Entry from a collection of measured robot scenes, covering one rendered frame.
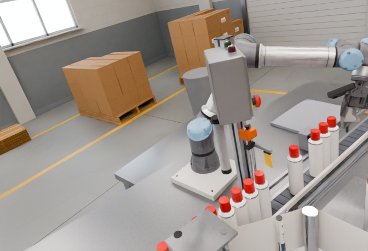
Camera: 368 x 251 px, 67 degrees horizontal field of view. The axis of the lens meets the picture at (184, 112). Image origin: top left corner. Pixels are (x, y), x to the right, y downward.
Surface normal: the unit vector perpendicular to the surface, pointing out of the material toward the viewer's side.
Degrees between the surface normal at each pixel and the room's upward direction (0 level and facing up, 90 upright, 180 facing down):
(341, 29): 90
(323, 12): 90
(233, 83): 90
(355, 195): 0
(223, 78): 90
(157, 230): 0
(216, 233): 0
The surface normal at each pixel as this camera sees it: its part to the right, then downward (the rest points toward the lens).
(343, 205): -0.21, -0.89
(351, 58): -0.28, 0.43
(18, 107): 0.72, 0.14
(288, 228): 0.18, 0.37
